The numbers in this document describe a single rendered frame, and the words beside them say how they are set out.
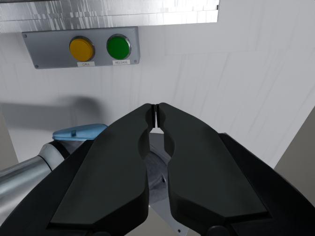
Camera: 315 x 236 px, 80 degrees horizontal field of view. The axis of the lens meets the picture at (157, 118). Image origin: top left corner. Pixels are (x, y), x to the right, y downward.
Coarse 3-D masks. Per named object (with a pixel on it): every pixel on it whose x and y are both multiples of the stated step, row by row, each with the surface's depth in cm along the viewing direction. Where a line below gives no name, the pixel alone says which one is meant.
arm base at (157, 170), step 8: (152, 152) 53; (144, 160) 51; (152, 160) 51; (160, 160) 51; (152, 168) 49; (160, 168) 50; (152, 176) 48; (160, 176) 50; (152, 184) 48; (160, 184) 50; (152, 192) 48; (160, 192) 49; (152, 200) 49; (160, 200) 52
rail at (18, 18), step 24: (72, 0) 32; (96, 0) 32; (120, 0) 32; (144, 0) 32; (168, 0) 32; (192, 0) 32; (216, 0) 32; (0, 24) 34; (24, 24) 34; (48, 24) 34; (72, 24) 34; (96, 24) 34; (120, 24) 34; (144, 24) 34
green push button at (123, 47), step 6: (114, 42) 34; (120, 42) 34; (126, 42) 35; (108, 48) 35; (114, 48) 35; (120, 48) 35; (126, 48) 35; (114, 54) 36; (120, 54) 36; (126, 54) 36
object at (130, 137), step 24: (120, 120) 10; (144, 120) 10; (96, 144) 8; (120, 144) 8; (144, 144) 9; (96, 168) 7; (120, 168) 7; (144, 168) 7; (72, 192) 6; (96, 192) 6; (120, 192) 6; (144, 192) 6; (72, 216) 6; (96, 216) 6; (120, 216) 6; (144, 216) 7
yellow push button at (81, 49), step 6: (72, 42) 34; (78, 42) 34; (84, 42) 34; (72, 48) 35; (78, 48) 35; (84, 48) 35; (90, 48) 35; (72, 54) 36; (78, 54) 35; (84, 54) 35; (90, 54) 36; (84, 60) 36
